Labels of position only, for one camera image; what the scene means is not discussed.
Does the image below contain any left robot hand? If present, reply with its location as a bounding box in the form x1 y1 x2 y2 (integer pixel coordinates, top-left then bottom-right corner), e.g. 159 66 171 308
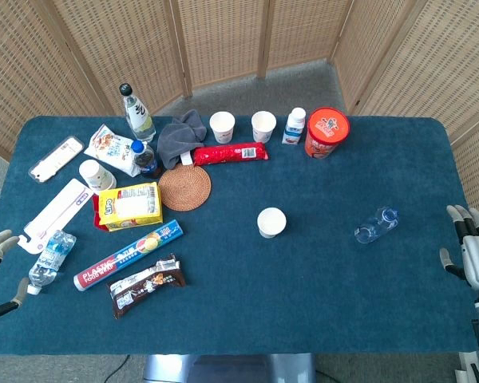
0 229 30 322

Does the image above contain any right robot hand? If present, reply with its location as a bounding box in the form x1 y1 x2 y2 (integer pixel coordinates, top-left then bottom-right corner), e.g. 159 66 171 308
439 204 479 291

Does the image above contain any small clear plastic bottle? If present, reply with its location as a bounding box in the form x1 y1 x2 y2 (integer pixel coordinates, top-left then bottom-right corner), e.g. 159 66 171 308
354 206 400 244

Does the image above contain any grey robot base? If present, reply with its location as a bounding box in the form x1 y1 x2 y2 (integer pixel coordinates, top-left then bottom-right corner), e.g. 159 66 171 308
142 353 317 383

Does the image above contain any water bottle blue label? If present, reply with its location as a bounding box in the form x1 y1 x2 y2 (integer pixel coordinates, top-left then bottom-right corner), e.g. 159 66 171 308
26 229 77 296

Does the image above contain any cola bottle blue cap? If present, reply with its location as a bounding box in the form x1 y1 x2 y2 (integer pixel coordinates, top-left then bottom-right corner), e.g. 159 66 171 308
130 140 163 180

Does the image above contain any clear glass bottle black cap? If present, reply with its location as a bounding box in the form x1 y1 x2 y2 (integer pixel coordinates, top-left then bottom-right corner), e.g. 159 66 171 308
118 82 156 143

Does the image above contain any white yogurt drink bottle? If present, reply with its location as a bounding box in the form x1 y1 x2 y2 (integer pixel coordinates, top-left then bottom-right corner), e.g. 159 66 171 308
281 107 307 145

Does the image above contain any white toothbrush pack purple label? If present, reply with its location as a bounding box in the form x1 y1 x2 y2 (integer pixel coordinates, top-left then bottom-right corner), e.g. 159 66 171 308
17 178 94 255

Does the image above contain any white toothbrush pack orange print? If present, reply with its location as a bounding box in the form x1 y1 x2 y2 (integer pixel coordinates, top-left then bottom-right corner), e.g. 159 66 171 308
28 135 85 184

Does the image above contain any white paper cup lying tilted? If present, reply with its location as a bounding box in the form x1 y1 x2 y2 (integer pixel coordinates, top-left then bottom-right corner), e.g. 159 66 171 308
78 159 117 192

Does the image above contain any blue plastic food wrap box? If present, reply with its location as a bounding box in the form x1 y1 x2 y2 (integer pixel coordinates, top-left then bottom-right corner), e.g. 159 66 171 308
73 219 184 291

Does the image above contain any yellow snack box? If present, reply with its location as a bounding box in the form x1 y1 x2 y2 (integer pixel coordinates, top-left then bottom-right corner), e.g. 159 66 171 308
97 181 164 232

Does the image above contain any white snack bag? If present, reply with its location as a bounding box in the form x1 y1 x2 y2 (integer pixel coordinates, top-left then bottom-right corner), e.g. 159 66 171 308
83 124 141 178

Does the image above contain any brown chocolate snack packet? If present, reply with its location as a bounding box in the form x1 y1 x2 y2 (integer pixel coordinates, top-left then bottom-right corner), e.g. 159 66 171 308
107 253 187 320

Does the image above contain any round woven rattan coaster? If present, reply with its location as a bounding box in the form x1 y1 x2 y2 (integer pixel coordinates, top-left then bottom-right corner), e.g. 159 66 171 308
157 164 212 212

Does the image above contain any orange instant noodle tub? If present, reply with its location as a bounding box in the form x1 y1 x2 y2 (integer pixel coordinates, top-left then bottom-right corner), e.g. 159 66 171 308
304 106 351 160

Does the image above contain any white paper cup green flower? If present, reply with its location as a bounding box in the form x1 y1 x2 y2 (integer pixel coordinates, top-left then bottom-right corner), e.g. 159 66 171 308
256 207 287 239

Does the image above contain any grey cloth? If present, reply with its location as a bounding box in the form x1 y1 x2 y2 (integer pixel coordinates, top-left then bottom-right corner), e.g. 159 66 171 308
156 109 208 170

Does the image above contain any blue table mat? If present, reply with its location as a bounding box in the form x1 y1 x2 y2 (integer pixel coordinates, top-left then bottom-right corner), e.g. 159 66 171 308
0 115 479 356

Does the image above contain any red biscuit packet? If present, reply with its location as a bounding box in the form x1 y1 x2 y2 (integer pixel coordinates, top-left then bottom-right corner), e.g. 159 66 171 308
192 141 270 167

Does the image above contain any woven folding screen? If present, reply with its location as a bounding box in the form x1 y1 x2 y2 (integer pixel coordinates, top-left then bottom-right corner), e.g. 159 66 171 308
0 0 479 240

